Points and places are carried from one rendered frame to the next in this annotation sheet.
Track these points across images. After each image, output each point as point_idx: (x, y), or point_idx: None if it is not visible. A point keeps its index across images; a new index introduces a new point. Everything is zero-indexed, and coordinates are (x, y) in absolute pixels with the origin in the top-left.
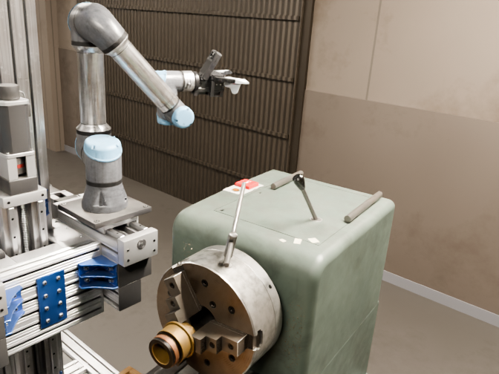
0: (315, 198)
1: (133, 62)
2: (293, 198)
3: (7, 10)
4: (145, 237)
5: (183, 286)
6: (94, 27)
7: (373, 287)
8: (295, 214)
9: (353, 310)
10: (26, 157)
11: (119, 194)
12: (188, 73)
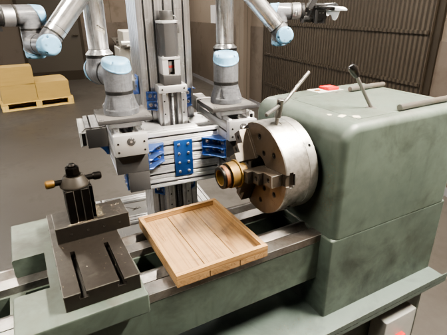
0: (383, 98)
1: None
2: (362, 96)
3: None
4: (246, 121)
5: (245, 138)
6: None
7: (434, 182)
8: (355, 104)
9: (402, 193)
10: (174, 60)
11: (233, 92)
12: (297, 3)
